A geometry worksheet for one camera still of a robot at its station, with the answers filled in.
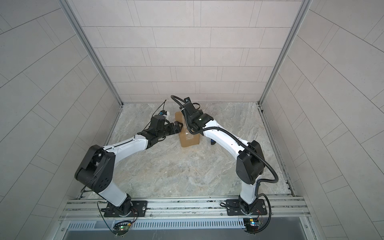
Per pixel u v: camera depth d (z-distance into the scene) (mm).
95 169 445
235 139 484
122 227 645
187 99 716
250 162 450
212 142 937
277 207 725
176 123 801
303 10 721
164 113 802
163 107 1156
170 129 785
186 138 845
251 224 680
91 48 854
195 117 615
